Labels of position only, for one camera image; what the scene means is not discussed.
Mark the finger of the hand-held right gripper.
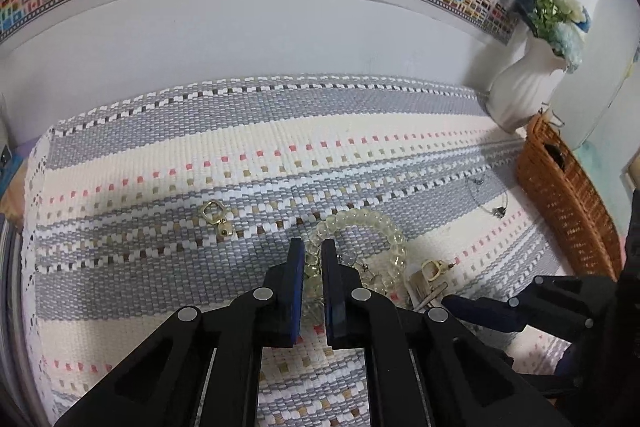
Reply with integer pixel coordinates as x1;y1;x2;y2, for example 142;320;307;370
514;340;588;400
442;275;620;344

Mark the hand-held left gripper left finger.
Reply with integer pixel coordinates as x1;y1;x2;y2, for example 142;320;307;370
52;237;306;427

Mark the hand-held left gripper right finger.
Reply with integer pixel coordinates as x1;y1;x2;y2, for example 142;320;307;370
321;238;576;427

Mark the yellow coil bracelet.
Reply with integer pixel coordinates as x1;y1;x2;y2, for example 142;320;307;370
302;207;407;324

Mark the brown wicker basket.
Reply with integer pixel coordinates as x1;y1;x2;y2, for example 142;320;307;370
516;111;626;281

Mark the silver hook earring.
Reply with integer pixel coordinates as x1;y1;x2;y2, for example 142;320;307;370
340;254;387;294

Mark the silver hair clip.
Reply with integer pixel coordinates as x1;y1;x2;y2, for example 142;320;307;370
407;273;447;311

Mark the thin silver hoop earring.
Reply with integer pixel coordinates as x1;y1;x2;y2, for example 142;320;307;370
482;191;512;219
464;174;487;204

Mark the striped woven mat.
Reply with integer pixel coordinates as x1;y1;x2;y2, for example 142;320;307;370
20;74;623;427

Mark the white ribbed vase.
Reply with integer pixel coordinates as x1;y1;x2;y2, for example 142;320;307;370
486;32;569;136

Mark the blue and white flower bouquet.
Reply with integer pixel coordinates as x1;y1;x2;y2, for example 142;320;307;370
507;0;601;74

